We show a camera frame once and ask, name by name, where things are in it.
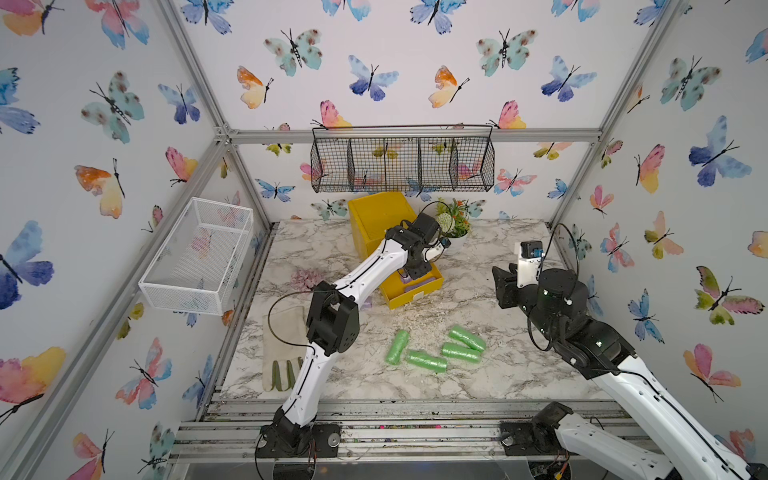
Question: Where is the yellow plastic drawer unit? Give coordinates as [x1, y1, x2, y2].
[347, 192, 444, 310]

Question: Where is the green trash bag roll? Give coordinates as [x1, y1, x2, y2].
[385, 330, 410, 366]
[441, 342, 482, 364]
[405, 350, 448, 373]
[448, 325, 487, 352]

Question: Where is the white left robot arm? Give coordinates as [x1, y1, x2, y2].
[272, 212, 449, 432]

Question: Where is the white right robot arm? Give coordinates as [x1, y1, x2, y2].
[492, 241, 767, 479]

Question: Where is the green plant in white pot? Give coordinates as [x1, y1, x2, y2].
[436, 198, 471, 255]

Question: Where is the pink flower in white pot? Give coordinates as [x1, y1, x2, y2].
[290, 268, 325, 291]

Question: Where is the white green work glove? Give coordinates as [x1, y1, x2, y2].
[262, 306, 307, 392]

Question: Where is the black wire wall basket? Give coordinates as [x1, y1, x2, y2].
[306, 124, 496, 194]

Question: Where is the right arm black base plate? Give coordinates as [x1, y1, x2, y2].
[498, 402, 574, 456]

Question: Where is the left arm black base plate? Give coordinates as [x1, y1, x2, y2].
[256, 420, 341, 459]

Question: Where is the white mesh wall basket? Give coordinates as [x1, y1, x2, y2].
[138, 197, 254, 315]

